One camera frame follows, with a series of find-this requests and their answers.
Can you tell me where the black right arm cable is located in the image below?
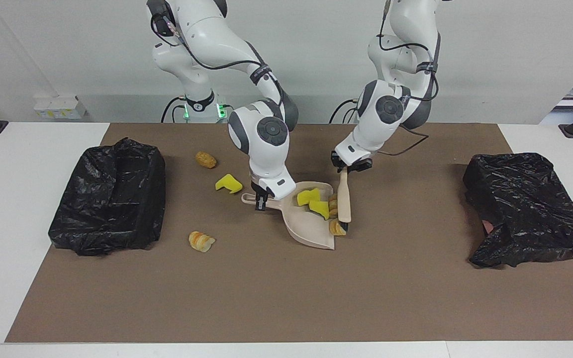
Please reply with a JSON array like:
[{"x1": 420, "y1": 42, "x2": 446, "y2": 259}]
[{"x1": 150, "y1": 10, "x2": 287, "y2": 107}]

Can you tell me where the golden fried nugget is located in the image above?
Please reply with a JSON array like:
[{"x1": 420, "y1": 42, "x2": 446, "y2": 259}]
[{"x1": 195, "y1": 151, "x2": 217, "y2": 170}]

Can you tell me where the white wall socket box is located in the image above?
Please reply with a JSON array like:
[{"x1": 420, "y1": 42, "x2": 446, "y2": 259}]
[{"x1": 34, "y1": 95, "x2": 87, "y2": 120}]

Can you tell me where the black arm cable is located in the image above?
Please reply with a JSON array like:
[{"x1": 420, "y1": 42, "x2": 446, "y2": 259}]
[
  {"x1": 150, "y1": 10, "x2": 287, "y2": 107},
  {"x1": 377, "y1": 0, "x2": 441, "y2": 156}
]

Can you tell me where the beige plastic dustpan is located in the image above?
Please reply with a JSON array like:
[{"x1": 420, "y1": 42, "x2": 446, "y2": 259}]
[{"x1": 241, "y1": 181, "x2": 337, "y2": 250}]

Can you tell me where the beige brush handle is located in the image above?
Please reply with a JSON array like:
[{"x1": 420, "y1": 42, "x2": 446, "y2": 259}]
[{"x1": 337, "y1": 169, "x2": 353, "y2": 234}]

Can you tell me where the brown table mat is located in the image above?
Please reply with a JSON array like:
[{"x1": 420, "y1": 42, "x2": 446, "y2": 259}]
[{"x1": 4, "y1": 122, "x2": 573, "y2": 344}]

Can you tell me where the black bag-lined trash bin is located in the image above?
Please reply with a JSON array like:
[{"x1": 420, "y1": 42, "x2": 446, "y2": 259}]
[
  {"x1": 48, "y1": 137, "x2": 167, "y2": 257},
  {"x1": 463, "y1": 153, "x2": 573, "y2": 269}
]

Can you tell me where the black base power cable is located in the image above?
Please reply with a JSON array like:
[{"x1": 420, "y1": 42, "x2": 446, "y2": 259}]
[
  {"x1": 329, "y1": 98, "x2": 362, "y2": 124},
  {"x1": 161, "y1": 96, "x2": 188, "y2": 123}
]

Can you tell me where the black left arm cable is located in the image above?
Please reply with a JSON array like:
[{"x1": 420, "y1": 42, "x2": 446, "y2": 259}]
[{"x1": 377, "y1": 0, "x2": 441, "y2": 156}]

